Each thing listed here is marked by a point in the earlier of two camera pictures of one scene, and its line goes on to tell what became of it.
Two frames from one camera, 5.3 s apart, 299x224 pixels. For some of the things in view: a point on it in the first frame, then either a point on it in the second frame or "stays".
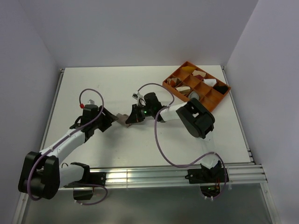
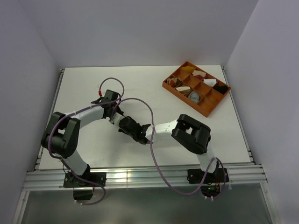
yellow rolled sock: (188, 68) stays
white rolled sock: (210, 82) stays
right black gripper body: (141, 113) -> (134, 136)
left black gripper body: (103, 121) -> (116, 108)
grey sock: (193, 94) stays
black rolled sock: (222, 89) stays
